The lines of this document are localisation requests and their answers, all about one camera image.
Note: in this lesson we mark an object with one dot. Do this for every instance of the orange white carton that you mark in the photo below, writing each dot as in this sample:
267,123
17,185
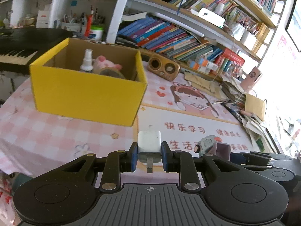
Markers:
207,63
192,64

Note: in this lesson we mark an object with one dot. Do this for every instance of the white green lidded tub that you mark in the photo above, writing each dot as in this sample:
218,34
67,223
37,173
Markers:
96,32

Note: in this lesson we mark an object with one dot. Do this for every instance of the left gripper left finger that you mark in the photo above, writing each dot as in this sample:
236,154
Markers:
115,164

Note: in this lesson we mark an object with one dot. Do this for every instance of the pink plush paw toy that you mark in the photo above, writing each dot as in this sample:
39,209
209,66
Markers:
101,62

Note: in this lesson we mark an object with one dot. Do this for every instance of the red large book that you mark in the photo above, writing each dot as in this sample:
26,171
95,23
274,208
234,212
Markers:
232,56

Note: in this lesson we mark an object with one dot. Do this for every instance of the black electronic keyboard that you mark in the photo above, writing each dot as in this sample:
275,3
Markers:
20,47

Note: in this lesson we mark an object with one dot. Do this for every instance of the white bookshelf unit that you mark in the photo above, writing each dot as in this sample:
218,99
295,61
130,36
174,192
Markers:
175,29

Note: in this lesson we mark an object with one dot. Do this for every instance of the blue pen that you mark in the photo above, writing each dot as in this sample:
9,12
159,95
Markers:
234,113

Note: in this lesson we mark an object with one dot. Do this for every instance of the brown retro radio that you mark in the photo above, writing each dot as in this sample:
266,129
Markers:
163,67

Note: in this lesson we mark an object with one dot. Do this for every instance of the pink cup lamp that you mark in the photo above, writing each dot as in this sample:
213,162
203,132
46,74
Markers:
248,83

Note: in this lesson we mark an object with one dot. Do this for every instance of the brown paper envelopes pile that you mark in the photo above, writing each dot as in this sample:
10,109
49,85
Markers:
208,87

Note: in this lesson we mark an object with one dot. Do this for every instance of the white spray bottle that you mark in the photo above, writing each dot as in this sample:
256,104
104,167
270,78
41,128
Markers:
87,62

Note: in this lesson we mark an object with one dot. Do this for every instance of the pink cartoon desk mat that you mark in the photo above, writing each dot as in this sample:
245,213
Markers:
34,142

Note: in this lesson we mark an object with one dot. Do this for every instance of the yellow cardboard box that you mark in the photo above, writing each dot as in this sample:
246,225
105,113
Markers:
60,87

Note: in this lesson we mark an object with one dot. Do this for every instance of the white power adapter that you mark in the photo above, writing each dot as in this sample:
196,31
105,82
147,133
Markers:
149,148

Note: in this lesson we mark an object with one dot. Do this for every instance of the orange white carton lower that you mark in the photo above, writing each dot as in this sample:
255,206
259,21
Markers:
192,64

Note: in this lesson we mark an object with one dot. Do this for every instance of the yellow packing tape roll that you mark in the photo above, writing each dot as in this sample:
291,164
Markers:
112,72

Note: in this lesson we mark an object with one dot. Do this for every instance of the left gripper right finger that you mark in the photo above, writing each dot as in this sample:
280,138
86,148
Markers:
182,163

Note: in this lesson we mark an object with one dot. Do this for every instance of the orange white carton upper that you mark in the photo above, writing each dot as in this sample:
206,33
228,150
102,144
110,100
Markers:
207,63

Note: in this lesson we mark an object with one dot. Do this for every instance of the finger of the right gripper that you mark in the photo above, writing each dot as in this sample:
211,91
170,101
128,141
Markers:
275,156
251,159

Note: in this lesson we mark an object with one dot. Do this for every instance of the stack of papers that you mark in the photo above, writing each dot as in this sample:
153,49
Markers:
252,110

